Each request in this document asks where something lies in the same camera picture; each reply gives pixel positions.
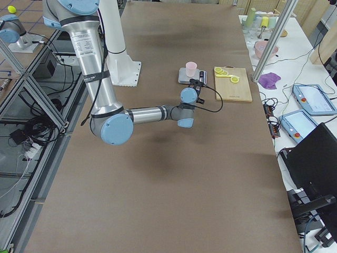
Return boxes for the pink plastic cup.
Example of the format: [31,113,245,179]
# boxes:
[185,61,197,77]

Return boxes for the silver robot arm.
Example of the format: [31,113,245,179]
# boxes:
[43,1,203,145]
[1,14,37,53]

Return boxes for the digital kitchen scale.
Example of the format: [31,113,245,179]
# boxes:
[178,67,207,85]

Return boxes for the yellow cup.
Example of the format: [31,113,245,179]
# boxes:
[261,16,269,28]

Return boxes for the green tall cup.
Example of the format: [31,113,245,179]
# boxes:
[243,7,256,28]

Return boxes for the light green cup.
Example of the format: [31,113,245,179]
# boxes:
[267,16,277,29]

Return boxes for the bamboo cutting board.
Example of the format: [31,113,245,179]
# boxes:
[214,66,252,102]

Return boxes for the yellow plastic knife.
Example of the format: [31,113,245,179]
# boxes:
[215,74,239,79]

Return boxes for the lemon slice bottom front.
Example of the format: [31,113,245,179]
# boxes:
[230,76,240,83]

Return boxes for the black power strip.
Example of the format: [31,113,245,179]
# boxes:
[263,104,281,139]

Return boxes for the purple cloth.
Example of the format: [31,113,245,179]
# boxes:
[259,72,281,90]

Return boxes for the pink bowl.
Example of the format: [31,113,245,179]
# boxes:
[254,41,279,59]

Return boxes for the blue teach pendant near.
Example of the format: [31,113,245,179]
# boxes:
[279,109,318,144]

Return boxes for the blue teach pendant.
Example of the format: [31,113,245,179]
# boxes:
[279,109,318,144]
[293,84,336,116]

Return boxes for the blue teach pendant far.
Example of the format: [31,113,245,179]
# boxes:
[293,84,336,116]

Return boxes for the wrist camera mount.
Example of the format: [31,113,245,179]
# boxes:
[189,79,205,104]

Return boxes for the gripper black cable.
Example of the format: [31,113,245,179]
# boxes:
[181,83,224,112]

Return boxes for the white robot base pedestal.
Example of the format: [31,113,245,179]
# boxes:
[99,0,141,87]

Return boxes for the aluminium frame post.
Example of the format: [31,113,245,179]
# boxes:
[252,0,298,83]

